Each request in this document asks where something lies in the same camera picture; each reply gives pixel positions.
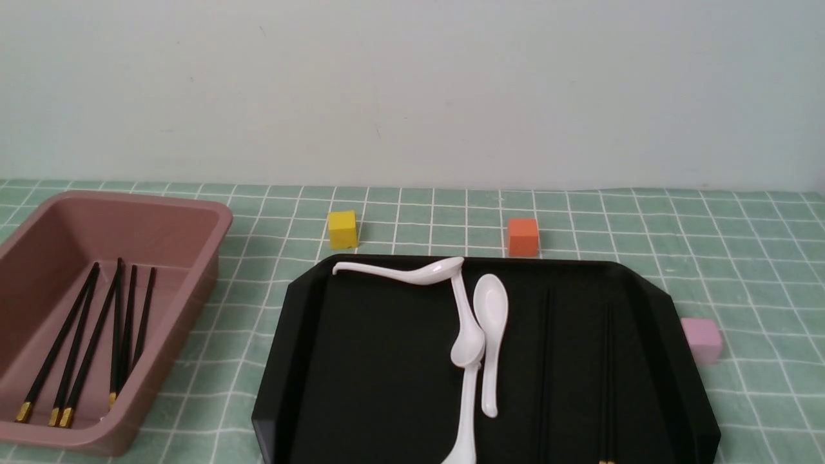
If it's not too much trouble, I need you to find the white spoon lying top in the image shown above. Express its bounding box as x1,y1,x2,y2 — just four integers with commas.
332,256,465,285

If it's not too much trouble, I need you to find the yellow cube block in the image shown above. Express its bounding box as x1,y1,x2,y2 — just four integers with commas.
327,209,358,250

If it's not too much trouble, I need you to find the white spoon right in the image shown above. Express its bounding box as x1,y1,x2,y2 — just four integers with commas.
472,273,508,419

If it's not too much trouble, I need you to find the orange cube block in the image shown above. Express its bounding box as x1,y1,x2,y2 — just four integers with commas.
507,217,539,258

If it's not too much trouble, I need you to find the white spoon centre long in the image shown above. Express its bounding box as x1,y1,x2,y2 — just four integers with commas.
442,271,485,463

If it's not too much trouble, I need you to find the black plastic tray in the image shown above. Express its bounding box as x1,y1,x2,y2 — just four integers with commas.
251,255,721,463

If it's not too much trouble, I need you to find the black chopstick in bin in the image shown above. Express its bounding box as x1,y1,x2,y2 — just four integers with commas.
131,267,157,368
120,264,138,388

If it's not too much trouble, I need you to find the pink cube block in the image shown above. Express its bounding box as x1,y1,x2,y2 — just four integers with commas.
681,318,724,365

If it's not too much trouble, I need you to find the green checkered tablecloth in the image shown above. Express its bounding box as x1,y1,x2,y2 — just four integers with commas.
1,177,824,463

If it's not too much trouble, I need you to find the black chopstick gold tip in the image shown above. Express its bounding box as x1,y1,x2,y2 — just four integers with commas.
107,257,124,411
15,262,99,423
59,257,124,429
49,262,99,427

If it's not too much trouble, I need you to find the pink plastic bin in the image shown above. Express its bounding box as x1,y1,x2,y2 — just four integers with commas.
1,190,233,456

